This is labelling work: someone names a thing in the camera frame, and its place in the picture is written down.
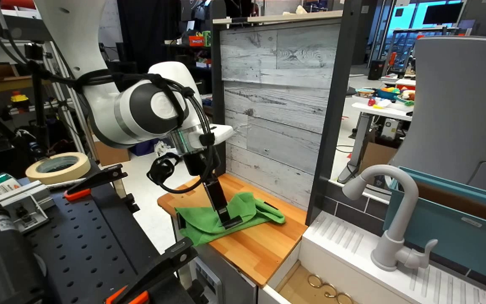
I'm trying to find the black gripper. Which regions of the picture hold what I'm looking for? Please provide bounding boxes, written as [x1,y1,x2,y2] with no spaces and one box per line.
[179,143,240,228]

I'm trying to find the green towel with black tags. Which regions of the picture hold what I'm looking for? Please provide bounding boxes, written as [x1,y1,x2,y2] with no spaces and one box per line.
[174,191,287,248]

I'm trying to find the large black orange clamp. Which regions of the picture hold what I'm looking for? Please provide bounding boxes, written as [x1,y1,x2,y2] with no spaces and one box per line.
[105,223,199,304]

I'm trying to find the blue bag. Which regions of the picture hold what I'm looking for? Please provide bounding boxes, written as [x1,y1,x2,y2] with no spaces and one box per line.
[130,140,159,157]

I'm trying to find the grey wood plank panel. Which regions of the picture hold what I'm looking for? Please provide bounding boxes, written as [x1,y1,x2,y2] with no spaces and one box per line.
[219,20,343,211]

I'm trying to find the tall cardboard box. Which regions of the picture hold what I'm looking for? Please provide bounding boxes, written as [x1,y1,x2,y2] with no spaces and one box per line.
[91,140,132,167]

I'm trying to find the white sink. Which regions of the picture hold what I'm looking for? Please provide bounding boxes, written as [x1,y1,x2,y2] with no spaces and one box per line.
[258,209,486,304]

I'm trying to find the small black orange clamp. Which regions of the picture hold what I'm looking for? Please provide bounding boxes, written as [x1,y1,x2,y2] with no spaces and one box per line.
[62,164,130,202]

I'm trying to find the black perforated board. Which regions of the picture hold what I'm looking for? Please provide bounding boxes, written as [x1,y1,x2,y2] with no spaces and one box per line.
[25,182,197,304]

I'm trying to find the black storage shelf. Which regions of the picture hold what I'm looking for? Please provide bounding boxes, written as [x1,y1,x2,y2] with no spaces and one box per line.
[164,27,216,115]

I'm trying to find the small brown cardboard box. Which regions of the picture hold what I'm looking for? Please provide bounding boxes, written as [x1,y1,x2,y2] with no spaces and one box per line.
[358,140,397,175]

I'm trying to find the grey faucet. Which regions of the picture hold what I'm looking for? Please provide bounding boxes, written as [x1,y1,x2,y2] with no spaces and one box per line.
[341,162,440,273]

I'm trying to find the silver tripod legs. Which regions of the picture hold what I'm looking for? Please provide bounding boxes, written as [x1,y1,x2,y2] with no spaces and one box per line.
[42,39,96,160]

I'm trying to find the white table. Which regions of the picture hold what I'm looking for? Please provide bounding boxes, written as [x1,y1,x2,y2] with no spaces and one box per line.
[337,98,417,184]

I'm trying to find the beige masking tape roll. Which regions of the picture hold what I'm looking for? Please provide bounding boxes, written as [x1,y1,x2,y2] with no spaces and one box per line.
[24,150,93,186]

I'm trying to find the white teal label box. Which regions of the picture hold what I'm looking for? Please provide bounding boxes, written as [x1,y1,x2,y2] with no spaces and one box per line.
[0,172,25,199]

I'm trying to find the black machine housing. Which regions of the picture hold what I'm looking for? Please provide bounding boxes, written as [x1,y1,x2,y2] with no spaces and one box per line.
[0,182,47,304]

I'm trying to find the teal cabinet front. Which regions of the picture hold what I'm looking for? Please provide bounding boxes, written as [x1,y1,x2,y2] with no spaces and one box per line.
[383,165,486,289]

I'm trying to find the grey chair back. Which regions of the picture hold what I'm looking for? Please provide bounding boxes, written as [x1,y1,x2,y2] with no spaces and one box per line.
[391,35,486,197]

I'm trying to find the blue lit monitor screen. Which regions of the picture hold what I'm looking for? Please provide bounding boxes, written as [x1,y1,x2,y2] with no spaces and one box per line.
[388,0,467,34]

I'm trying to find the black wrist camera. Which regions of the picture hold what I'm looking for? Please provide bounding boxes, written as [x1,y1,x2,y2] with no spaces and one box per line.
[145,152,184,184]

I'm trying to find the thin black frame post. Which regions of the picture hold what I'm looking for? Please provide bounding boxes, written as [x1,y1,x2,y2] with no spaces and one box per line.
[211,20,228,177]

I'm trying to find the wide black frame post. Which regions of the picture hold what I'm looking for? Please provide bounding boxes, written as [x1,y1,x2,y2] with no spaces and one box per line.
[305,0,366,226]

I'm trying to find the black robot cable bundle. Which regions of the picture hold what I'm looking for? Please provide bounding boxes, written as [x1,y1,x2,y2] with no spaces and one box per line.
[0,0,218,196]

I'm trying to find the grey metal bracket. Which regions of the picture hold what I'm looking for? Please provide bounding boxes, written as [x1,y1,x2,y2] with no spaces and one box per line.
[0,184,56,233]

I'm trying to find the black camera stand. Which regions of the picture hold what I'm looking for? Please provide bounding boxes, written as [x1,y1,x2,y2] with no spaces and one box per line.
[22,40,51,155]

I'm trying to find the black stereo camera bar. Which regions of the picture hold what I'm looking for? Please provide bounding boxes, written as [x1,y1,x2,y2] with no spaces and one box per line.
[0,12,54,42]

